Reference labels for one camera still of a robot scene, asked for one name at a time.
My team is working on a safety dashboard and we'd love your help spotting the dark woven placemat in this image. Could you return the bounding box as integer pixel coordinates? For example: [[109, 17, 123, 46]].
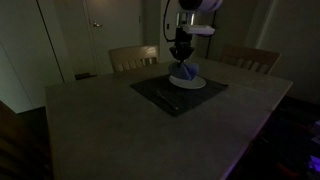
[[129, 69, 229, 118]]

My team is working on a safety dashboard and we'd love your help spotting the blue microfibre cloth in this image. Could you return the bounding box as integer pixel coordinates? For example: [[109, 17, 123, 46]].
[[167, 60, 201, 82]]

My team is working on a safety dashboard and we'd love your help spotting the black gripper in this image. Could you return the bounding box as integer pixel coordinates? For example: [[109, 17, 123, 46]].
[[168, 25, 196, 64]]

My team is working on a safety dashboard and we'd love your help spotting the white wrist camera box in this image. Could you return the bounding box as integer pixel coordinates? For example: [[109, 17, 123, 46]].
[[184, 23, 216, 37]]

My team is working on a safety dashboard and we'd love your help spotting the black floor door stop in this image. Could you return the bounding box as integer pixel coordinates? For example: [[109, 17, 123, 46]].
[[74, 72, 98, 81]]

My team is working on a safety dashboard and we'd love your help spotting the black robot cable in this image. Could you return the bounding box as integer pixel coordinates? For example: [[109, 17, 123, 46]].
[[162, 0, 178, 43]]

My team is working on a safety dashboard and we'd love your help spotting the white round plate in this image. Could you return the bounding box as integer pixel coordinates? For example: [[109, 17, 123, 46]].
[[168, 74, 207, 90]]

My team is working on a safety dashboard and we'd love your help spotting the thin black floor stand pole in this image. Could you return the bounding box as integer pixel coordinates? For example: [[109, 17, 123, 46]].
[[204, 12, 218, 60]]

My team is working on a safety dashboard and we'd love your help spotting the metal spoon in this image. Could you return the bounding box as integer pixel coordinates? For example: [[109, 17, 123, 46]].
[[155, 89, 181, 111]]

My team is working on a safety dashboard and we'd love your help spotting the light wooden slatted chair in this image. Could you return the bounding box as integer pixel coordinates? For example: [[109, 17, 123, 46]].
[[218, 44, 281, 76], [108, 44, 160, 74]]

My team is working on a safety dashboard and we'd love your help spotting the dark wooden furniture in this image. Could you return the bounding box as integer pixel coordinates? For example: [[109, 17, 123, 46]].
[[0, 99, 54, 180]]

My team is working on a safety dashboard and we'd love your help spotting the white room door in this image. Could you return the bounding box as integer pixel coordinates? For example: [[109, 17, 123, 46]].
[[82, 0, 145, 77]]

